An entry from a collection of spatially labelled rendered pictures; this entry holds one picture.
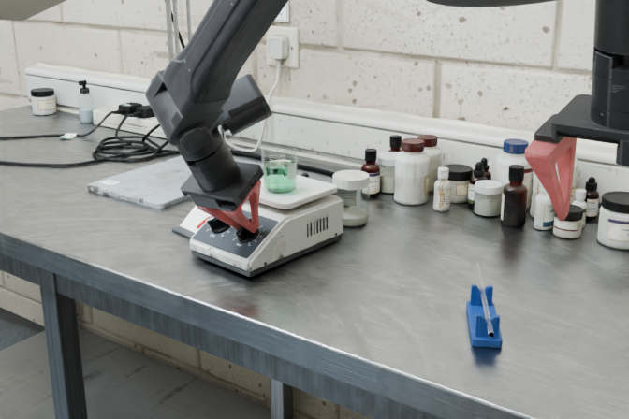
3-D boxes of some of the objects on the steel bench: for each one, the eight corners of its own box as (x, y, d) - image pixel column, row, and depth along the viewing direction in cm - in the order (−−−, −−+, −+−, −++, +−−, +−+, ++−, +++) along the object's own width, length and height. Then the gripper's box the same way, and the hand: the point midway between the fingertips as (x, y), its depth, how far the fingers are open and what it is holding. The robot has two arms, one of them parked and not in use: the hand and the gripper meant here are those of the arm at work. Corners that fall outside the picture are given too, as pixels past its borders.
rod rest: (502, 349, 89) (504, 320, 88) (472, 347, 89) (473, 318, 88) (493, 309, 98) (495, 282, 97) (465, 308, 99) (467, 281, 97)
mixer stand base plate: (159, 209, 135) (159, 204, 134) (84, 189, 146) (83, 183, 146) (270, 169, 158) (270, 165, 158) (197, 154, 169) (197, 150, 169)
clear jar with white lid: (375, 223, 128) (376, 177, 125) (344, 230, 125) (344, 182, 122) (356, 213, 133) (357, 167, 130) (325, 219, 130) (325, 173, 127)
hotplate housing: (250, 281, 107) (248, 225, 104) (188, 256, 115) (184, 204, 112) (353, 236, 122) (354, 187, 120) (292, 217, 131) (292, 171, 128)
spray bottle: (86, 123, 198) (81, 81, 195) (77, 122, 200) (72, 80, 197) (98, 121, 201) (95, 79, 198) (89, 119, 203) (85, 79, 200)
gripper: (158, 160, 102) (208, 240, 111) (216, 168, 96) (264, 252, 105) (188, 125, 105) (234, 206, 115) (246, 132, 100) (289, 216, 109)
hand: (246, 223), depth 110 cm, fingers closed
